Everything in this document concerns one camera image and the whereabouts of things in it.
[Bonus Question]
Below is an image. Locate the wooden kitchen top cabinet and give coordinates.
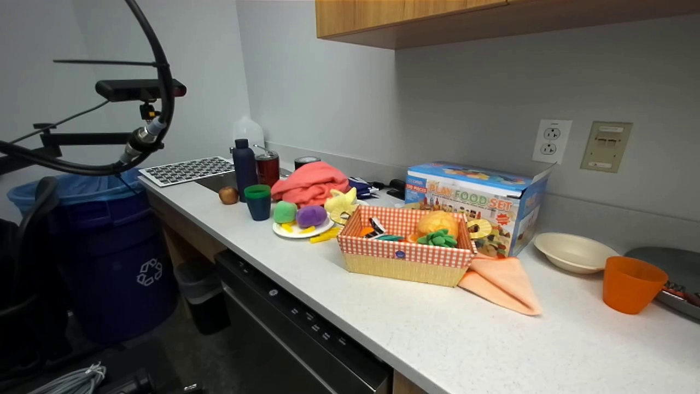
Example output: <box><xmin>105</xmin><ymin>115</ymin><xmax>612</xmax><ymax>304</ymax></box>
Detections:
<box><xmin>314</xmin><ymin>0</ymin><xmax>700</xmax><ymax>53</ymax></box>

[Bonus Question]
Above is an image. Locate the yellow plush toy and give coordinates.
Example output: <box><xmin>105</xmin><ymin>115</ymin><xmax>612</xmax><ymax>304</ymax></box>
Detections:
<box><xmin>321</xmin><ymin>185</ymin><xmax>362</xmax><ymax>227</ymax></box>

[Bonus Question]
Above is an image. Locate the small blue object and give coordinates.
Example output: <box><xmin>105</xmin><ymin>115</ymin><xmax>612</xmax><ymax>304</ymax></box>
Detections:
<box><xmin>347</xmin><ymin>176</ymin><xmax>374</xmax><ymax>201</ymax></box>

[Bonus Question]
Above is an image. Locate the pink folded cloth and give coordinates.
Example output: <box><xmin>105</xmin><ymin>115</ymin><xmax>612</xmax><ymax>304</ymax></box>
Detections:
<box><xmin>270</xmin><ymin>160</ymin><xmax>353</xmax><ymax>210</ymax></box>

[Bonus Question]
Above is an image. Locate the yellow toy banana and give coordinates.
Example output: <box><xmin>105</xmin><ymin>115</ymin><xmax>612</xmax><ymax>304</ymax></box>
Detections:
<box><xmin>309</xmin><ymin>221</ymin><xmax>345</xmax><ymax>247</ymax></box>

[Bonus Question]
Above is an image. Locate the purple fuzzy ball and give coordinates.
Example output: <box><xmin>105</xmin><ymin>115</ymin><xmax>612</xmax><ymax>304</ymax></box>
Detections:
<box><xmin>296</xmin><ymin>204</ymin><xmax>330</xmax><ymax>231</ymax></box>

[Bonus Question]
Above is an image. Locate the small black object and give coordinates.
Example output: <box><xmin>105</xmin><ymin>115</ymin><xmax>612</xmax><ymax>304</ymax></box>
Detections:
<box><xmin>382</xmin><ymin>177</ymin><xmax>410</xmax><ymax>201</ymax></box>

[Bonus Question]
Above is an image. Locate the green fuzzy ball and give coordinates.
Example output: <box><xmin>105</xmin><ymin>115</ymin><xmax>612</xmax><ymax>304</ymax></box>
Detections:
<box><xmin>272</xmin><ymin>200</ymin><xmax>299</xmax><ymax>227</ymax></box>

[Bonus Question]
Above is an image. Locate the white plate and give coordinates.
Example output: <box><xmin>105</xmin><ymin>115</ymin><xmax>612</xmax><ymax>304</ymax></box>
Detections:
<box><xmin>272</xmin><ymin>216</ymin><xmax>338</xmax><ymax>243</ymax></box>

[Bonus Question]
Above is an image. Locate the red checkered basket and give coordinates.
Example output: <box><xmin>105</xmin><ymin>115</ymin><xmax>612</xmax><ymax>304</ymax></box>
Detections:
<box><xmin>335</xmin><ymin>204</ymin><xmax>480</xmax><ymax>288</ymax></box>

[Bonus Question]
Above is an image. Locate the dark red jar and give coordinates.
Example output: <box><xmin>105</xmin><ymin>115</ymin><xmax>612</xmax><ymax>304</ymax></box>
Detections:
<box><xmin>253</xmin><ymin>148</ymin><xmax>283</xmax><ymax>189</ymax></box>

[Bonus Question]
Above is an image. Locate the yellow toy burger bun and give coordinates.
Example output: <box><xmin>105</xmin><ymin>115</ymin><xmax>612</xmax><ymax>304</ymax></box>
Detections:
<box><xmin>413</xmin><ymin>210</ymin><xmax>461</xmax><ymax>241</ymax></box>

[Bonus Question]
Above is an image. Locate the green cup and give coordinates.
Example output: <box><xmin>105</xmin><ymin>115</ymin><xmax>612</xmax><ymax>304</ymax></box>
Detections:
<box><xmin>240</xmin><ymin>181</ymin><xmax>274</xmax><ymax>224</ymax></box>

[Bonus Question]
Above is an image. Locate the green toy lettuce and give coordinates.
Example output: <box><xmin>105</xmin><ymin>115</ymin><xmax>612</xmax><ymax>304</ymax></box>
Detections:
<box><xmin>416</xmin><ymin>227</ymin><xmax>459</xmax><ymax>249</ymax></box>

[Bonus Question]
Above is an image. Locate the dark blue bottle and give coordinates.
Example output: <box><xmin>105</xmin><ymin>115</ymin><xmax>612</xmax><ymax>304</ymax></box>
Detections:
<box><xmin>229</xmin><ymin>138</ymin><xmax>261</xmax><ymax>194</ymax></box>

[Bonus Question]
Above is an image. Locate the blue toy food box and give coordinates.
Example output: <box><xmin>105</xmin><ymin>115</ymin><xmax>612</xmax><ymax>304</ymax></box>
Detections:
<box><xmin>402</xmin><ymin>160</ymin><xmax>554</xmax><ymax>261</ymax></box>

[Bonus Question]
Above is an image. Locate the clear plastic bottle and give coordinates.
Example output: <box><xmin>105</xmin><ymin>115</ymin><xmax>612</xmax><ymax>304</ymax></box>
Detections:
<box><xmin>232</xmin><ymin>113</ymin><xmax>270</xmax><ymax>155</ymax></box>

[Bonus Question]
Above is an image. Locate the small brown toy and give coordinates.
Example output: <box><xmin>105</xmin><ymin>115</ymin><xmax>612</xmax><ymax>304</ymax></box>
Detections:
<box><xmin>217</xmin><ymin>183</ymin><xmax>244</xmax><ymax>208</ymax></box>

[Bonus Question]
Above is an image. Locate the yellow and brown toy slice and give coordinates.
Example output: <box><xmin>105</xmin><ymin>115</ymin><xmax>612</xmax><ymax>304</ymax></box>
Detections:
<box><xmin>466</xmin><ymin>216</ymin><xmax>496</xmax><ymax>245</ymax></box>

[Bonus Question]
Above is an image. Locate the dishwasher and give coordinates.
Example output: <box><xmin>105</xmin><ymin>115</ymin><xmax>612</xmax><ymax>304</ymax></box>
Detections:
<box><xmin>214</xmin><ymin>249</ymin><xmax>397</xmax><ymax>394</ymax></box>

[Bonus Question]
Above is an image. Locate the white keyboard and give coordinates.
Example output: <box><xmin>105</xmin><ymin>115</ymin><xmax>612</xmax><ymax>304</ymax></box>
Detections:
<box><xmin>135</xmin><ymin>153</ymin><xmax>237</xmax><ymax>190</ymax></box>

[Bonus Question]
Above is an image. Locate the orange cloth napkin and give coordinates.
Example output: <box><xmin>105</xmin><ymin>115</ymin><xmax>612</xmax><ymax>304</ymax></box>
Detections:
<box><xmin>458</xmin><ymin>254</ymin><xmax>545</xmax><ymax>320</ymax></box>

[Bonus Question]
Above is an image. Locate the small black trash bin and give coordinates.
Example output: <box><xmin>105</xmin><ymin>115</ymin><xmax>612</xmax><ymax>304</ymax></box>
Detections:
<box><xmin>172</xmin><ymin>261</ymin><xmax>232</xmax><ymax>337</ymax></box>

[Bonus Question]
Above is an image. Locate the beige bowl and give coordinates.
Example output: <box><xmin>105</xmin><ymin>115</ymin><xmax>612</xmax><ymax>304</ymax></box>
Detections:
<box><xmin>531</xmin><ymin>230</ymin><xmax>622</xmax><ymax>277</ymax></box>

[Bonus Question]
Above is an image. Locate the blue recycling bin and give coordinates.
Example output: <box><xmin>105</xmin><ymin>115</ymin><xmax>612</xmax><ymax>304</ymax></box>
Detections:
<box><xmin>7</xmin><ymin>168</ymin><xmax>182</xmax><ymax>345</ymax></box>

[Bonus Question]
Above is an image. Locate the thin black rod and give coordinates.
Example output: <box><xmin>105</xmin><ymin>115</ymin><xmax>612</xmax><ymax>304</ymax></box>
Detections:
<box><xmin>53</xmin><ymin>57</ymin><xmax>160</xmax><ymax>69</ymax></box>

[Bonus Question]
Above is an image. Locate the orange cup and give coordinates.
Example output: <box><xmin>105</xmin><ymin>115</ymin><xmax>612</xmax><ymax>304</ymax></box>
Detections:
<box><xmin>599</xmin><ymin>254</ymin><xmax>672</xmax><ymax>318</ymax></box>

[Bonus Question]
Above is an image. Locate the dark grey pan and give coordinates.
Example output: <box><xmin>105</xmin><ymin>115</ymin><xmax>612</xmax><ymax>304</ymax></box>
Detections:
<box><xmin>622</xmin><ymin>245</ymin><xmax>700</xmax><ymax>324</ymax></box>

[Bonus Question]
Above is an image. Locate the black bag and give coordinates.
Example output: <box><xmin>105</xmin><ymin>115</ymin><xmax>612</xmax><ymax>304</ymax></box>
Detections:
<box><xmin>0</xmin><ymin>176</ymin><xmax>72</xmax><ymax>381</ymax></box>

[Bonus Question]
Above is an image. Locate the white wall power outlet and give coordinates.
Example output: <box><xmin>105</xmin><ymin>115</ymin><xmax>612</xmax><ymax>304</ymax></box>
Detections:
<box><xmin>531</xmin><ymin>118</ymin><xmax>575</xmax><ymax>166</ymax></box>

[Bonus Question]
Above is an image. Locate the black stereo camera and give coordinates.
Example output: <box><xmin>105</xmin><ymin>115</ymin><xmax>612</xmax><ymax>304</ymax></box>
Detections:
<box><xmin>95</xmin><ymin>76</ymin><xmax>189</xmax><ymax>103</ymax></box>

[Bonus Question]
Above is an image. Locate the beige wall plate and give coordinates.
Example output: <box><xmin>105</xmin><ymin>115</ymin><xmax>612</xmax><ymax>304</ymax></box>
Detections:
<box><xmin>577</xmin><ymin>118</ymin><xmax>634</xmax><ymax>176</ymax></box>

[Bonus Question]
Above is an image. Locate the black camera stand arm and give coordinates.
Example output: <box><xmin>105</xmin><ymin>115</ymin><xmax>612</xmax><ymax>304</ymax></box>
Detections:
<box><xmin>0</xmin><ymin>100</ymin><xmax>166</xmax><ymax>177</ymax></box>

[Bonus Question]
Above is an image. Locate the pale blue coiled cable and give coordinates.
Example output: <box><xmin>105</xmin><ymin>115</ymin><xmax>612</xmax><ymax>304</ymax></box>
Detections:
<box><xmin>29</xmin><ymin>362</ymin><xmax>110</xmax><ymax>394</ymax></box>

